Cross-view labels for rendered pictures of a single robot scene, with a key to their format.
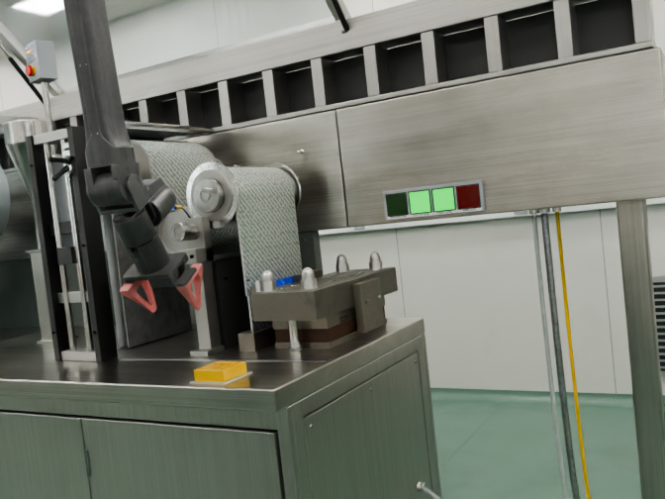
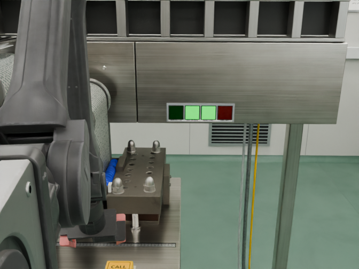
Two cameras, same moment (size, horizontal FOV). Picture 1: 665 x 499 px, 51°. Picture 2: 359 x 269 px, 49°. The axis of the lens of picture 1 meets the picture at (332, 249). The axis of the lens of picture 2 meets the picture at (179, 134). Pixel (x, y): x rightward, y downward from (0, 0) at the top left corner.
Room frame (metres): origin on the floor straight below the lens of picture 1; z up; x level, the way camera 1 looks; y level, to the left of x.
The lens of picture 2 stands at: (0.47, 0.51, 1.59)
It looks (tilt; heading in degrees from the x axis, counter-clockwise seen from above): 19 degrees down; 330
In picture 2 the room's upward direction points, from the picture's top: straight up
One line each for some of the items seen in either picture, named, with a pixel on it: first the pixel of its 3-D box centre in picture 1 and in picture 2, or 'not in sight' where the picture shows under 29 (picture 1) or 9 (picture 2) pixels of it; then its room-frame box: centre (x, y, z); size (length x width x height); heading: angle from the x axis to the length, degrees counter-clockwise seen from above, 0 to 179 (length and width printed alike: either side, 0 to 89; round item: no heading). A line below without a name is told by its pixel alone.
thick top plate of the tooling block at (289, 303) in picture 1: (330, 291); (140, 176); (1.61, 0.02, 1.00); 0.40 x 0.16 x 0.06; 150
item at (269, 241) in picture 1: (271, 249); (101, 150); (1.64, 0.14, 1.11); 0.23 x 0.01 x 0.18; 150
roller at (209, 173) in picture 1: (244, 193); not in sight; (1.67, 0.19, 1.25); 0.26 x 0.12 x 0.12; 150
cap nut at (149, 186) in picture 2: (308, 277); (149, 183); (1.45, 0.06, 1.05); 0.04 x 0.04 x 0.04
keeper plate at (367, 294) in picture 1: (369, 304); (167, 183); (1.58, -0.07, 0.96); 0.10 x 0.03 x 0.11; 150
